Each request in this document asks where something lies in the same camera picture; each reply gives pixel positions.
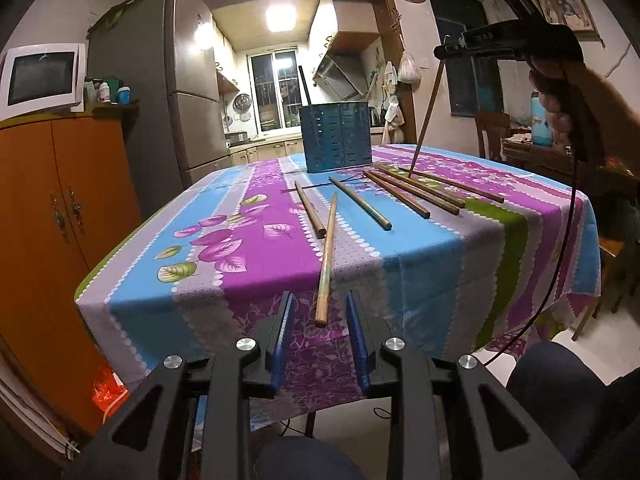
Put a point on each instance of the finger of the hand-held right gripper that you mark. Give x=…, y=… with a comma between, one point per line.
x=492, y=36
x=475, y=51

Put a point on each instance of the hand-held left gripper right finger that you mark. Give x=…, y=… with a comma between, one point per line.
x=358, y=350

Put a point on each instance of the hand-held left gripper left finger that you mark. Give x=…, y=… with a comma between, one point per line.
x=281, y=345

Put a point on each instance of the wooden chopstick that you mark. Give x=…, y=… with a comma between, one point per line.
x=460, y=186
x=397, y=195
x=425, y=185
x=326, y=260
x=310, y=210
x=426, y=120
x=420, y=194
x=360, y=203

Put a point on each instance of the perforated blue utensil holder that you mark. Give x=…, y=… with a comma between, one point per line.
x=337, y=135

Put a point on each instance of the person's right forearm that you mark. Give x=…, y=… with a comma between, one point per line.
x=612, y=105

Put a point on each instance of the person's right hand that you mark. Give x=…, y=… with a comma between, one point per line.
x=552, y=105

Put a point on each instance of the white plastic bag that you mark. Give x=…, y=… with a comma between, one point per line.
x=409, y=70

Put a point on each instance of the blue thermos bottle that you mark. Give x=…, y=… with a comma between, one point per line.
x=541, y=120

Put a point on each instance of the wooden chair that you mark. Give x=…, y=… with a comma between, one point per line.
x=492, y=132

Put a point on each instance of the floral striped tablecloth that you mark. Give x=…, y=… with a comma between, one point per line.
x=260, y=260

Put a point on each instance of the hanging pale towel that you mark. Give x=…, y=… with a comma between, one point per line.
x=395, y=120

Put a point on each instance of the cluttered wooden side table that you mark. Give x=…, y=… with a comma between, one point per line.
x=550, y=157

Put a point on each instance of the person's left leg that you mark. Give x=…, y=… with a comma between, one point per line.
x=305, y=460

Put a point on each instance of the person's leg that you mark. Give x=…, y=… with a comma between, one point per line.
x=305, y=460
x=565, y=400

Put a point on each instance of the steel range hood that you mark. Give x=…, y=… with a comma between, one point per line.
x=340, y=75

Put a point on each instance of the thin dark stick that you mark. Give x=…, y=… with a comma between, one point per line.
x=310, y=186

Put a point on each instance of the dark chopstick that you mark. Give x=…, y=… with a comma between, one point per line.
x=305, y=87

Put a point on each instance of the red plastic bag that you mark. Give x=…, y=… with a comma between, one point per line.
x=107, y=392

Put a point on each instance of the ceiling light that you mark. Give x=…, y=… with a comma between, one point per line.
x=280, y=17

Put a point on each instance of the kitchen window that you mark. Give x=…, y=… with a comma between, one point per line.
x=274, y=90

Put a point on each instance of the person's right leg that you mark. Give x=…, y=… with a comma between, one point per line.
x=565, y=400

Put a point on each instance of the hanging round strainer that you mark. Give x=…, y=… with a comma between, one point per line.
x=242, y=103

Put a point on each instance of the orange wooden cabinet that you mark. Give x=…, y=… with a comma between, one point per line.
x=55, y=240

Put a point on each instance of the grey refrigerator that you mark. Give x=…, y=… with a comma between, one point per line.
x=150, y=100

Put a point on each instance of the blue lidded cup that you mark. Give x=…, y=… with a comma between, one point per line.
x=124, y=96

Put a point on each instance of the green container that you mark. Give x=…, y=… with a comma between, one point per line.
x=115, y=87

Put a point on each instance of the white bottle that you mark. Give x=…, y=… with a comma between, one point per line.
x=104, y=92

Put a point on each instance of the green bundle on refrigerator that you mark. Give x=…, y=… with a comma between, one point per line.
x=125, y=2

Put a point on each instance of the white microwave oven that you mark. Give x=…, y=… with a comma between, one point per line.
x=37, y=77

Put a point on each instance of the framed wall picture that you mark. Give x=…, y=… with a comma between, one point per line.
x=565, y=10

